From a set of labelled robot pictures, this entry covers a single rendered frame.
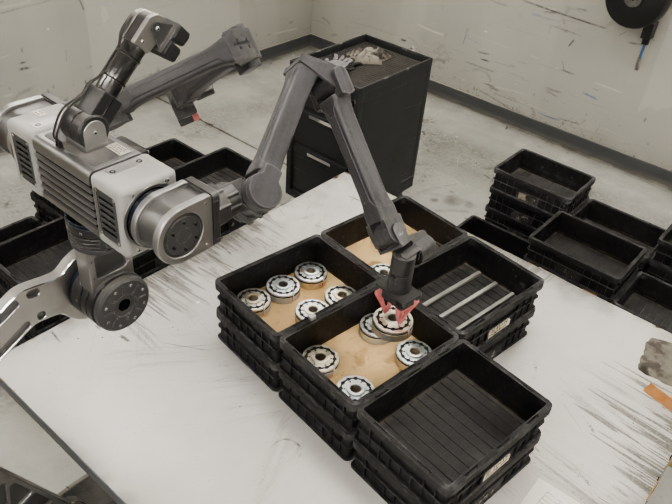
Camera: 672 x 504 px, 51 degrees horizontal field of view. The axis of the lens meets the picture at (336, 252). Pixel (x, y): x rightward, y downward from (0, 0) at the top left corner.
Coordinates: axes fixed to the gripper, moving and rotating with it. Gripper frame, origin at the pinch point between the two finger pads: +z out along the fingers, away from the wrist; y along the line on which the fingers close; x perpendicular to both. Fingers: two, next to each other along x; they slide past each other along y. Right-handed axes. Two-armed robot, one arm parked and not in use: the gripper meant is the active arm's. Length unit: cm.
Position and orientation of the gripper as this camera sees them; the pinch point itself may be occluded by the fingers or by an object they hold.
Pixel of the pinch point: (393, 315)
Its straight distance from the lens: 176.2
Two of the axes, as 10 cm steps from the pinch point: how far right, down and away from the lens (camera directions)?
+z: -0.8, 8.0, 6.0
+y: -6.6, -4.9, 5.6
